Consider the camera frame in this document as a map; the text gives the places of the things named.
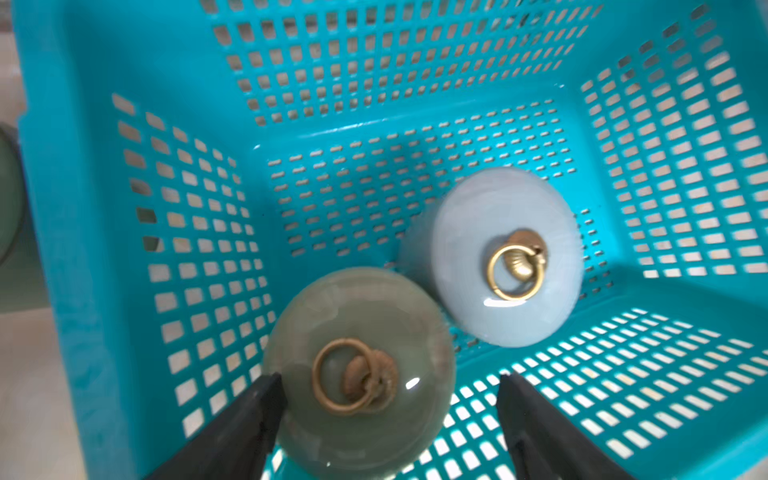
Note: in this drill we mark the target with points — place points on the teal plastic basket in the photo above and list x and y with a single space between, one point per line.
192 165

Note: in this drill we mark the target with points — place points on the blue-grey tea canister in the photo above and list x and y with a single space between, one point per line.
502 253

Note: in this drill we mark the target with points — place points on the dark green tea canister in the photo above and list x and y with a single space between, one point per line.
22 278

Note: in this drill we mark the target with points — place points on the olive green tea canister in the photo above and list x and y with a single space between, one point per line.
368 370

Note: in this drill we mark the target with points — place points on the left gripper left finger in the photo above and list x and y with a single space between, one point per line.
237 443

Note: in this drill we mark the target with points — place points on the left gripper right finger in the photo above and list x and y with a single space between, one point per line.
542 442

